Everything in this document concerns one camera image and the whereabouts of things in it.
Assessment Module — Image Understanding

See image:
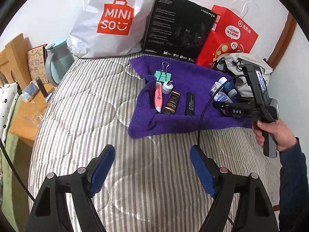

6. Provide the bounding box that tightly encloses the blue white cylinder container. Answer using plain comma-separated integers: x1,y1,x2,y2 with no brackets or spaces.
218,77,237,98

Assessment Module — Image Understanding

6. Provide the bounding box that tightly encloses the clear candy bottle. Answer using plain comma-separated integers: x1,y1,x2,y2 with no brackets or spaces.
210,82,232,103

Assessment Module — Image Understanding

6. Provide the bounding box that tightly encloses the black rectangular lighter box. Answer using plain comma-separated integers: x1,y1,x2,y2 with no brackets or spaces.
185,92,195,116

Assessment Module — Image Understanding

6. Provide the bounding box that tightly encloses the black gold cylindrical tube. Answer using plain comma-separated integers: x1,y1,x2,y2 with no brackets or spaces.
163,91,181,115

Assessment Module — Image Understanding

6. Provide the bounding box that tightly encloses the pink highlighter pen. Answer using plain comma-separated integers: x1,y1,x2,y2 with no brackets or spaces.
154,81,163,113

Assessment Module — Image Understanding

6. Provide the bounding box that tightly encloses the white USB charger cube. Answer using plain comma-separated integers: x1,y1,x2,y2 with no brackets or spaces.
162,81,173,95

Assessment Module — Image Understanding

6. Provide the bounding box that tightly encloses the teal binder clip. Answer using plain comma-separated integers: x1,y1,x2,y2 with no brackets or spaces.
154,61,171,83

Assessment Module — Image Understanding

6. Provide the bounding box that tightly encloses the dark blue sleeve forearm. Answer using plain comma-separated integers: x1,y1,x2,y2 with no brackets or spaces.
279,139,308,231

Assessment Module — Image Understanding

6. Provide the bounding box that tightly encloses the person right hand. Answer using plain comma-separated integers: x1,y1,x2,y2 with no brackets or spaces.
252,119,297,152

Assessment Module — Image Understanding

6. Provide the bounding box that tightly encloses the grey Nike waist bag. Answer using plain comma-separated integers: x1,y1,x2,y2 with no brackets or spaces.
214,52,273,97

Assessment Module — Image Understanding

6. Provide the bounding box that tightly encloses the striped quilted mattress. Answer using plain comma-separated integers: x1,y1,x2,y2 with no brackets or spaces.
26,53,280,231

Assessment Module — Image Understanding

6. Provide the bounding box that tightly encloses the purple towel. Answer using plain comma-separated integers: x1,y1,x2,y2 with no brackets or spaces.
128,55,251,139

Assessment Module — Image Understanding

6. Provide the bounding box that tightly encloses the red paper shopping bag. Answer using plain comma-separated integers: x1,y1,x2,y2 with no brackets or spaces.
195,5,258,69

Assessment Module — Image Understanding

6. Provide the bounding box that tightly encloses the wooden bedside table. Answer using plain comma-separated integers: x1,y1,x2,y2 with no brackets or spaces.
9,91,48,147

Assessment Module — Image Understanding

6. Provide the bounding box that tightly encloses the black headphone box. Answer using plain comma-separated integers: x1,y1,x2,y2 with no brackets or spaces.
142,0,217,63

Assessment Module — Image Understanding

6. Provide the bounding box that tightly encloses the polka dot pillow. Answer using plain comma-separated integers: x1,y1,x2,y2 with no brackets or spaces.
0,82,19,143

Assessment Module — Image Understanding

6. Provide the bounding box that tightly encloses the teal thermos jug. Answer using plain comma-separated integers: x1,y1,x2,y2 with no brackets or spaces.
45,39,74,87

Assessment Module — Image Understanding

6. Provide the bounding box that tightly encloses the wooden headboard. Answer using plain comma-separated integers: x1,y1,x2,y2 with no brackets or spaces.
1,34,32,90

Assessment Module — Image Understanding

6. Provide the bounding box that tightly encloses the white Miniso plastic bag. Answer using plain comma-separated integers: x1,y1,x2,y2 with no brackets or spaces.
69,0,155,58

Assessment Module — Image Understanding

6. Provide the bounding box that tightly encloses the black cable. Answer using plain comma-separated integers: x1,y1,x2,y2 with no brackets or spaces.
196,74,249,148

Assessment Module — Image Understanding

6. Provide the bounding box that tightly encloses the wooden door frame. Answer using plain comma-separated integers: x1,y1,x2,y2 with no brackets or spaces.
267,13,296,70

